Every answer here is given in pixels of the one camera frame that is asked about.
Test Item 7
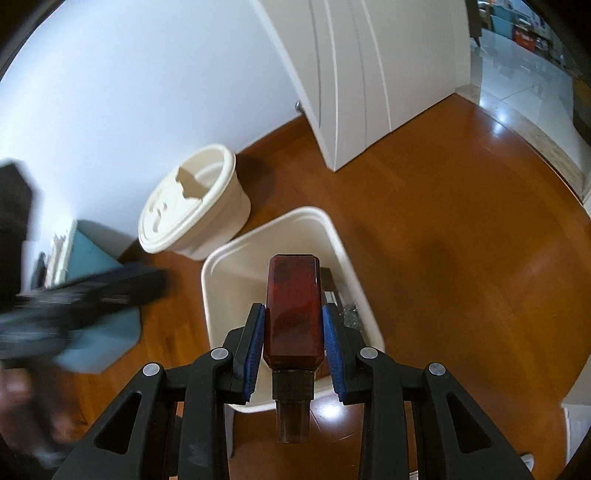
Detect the dark red glass bottle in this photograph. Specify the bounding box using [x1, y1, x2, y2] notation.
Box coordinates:
[263, 254, 325, 444]

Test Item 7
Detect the beige square trash bin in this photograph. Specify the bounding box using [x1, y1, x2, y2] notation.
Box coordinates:
[201, 206, 386, 413]

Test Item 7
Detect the grey right slipper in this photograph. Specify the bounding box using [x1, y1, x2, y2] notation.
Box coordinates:
[521, 453, 535, 472]

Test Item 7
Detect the silver metal clip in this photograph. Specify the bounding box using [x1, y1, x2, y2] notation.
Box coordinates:
[342, 303, 363, 331]

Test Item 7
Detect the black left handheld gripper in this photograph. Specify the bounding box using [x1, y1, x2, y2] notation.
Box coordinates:
[1, 162, 168, 364]

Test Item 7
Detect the teal storage box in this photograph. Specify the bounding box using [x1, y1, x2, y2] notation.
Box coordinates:
[54, 231, 141, 374]

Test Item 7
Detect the beige round lidded bin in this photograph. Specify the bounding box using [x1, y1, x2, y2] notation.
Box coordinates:
[138, 144, 252, 261]

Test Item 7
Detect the white door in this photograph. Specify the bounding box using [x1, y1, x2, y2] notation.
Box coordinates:
[252, 1, 471, 171]

